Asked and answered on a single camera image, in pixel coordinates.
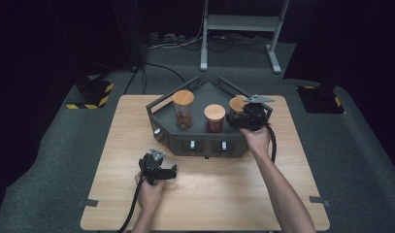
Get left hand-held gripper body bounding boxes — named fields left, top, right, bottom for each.
left=138, top=148, right=165, bottom=186

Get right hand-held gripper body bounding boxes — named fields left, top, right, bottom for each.
left=233, top=94, right=277, bottom=132

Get glass jar with pale contents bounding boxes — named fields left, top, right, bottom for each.
left=228, top=96, right=251, bottom=115

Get short glass jar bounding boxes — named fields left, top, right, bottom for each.
left=204, top=103, right=226, bottom=134

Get dark grey corner rack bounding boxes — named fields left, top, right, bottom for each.
left=146, top=76, right=274, bottom=158

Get tall glass jar with nuts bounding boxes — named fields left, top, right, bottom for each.
left=172, top=89, right=195, bottom=130

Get person's left hand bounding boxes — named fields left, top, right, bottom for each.
left=134, top=171, right=166, bottom=212

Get person's right hand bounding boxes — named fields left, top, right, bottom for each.
left=239, top=125, right=273, bottom=157

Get black stand base, yellow stripes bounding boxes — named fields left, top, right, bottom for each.
left=296, top=84, right=346, bottom=115
left=65, top=77, right=115, bottom=111

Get grey tape piece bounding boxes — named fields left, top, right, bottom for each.
left=78, top=198, right=99, bottom=208
left=309, top=195, right=332, bottom=208

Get grey metal stand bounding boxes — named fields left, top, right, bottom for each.
left=199, top=0, right=290, bottom=75

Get power strip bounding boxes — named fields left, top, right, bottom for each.
left=148, top=31, right=187, bottom=47

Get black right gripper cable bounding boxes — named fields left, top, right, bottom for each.
left=265, top=123, right=278, bottom=164

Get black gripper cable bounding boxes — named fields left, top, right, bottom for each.
left=265, top=123, right=278, bottom=164
left=116, top=176, right=147, bottom=233

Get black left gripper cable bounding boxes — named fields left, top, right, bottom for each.
left=116, top=176, right=147, bottom=233

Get black floor cable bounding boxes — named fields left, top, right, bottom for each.
left=122, top=61, right=187, bottom=95

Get white floor cable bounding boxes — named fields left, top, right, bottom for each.
left=149, top=16, right=209, bottom=50

